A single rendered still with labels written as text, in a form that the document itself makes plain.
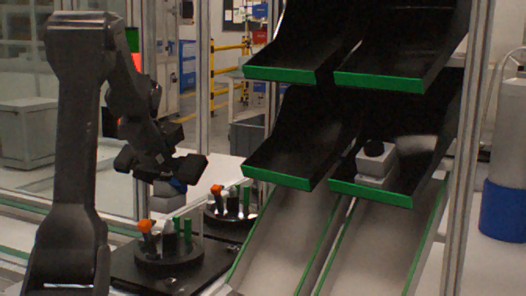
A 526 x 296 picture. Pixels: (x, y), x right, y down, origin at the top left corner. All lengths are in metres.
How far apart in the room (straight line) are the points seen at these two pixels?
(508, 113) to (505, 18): 9.87
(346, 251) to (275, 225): 0.14
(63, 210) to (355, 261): 0.47
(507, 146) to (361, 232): 0.75
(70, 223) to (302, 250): 0.42
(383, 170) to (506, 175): 0.86
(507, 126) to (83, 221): 1.20
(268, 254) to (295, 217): 0.08
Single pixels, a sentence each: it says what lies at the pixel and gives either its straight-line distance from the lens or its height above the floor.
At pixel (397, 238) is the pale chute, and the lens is 0.90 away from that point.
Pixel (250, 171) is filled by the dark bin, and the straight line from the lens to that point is 0.86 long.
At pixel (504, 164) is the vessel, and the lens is 1.59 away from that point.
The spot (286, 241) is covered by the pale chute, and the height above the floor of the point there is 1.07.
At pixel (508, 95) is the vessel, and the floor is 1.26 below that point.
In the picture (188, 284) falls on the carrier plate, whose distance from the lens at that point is 1.01.
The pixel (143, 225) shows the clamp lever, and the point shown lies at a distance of 1.01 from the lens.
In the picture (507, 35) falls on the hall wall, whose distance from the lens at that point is 11.43.
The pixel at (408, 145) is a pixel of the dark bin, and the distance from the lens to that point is 0.89.
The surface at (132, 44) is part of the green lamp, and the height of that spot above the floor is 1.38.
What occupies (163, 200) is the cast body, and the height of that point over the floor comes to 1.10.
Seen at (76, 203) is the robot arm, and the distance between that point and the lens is 0.65.
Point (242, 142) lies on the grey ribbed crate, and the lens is 3.10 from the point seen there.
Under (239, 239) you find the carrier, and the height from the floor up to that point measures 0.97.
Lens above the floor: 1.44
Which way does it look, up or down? 14 degrees down
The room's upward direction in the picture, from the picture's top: 2 degrees clockwise
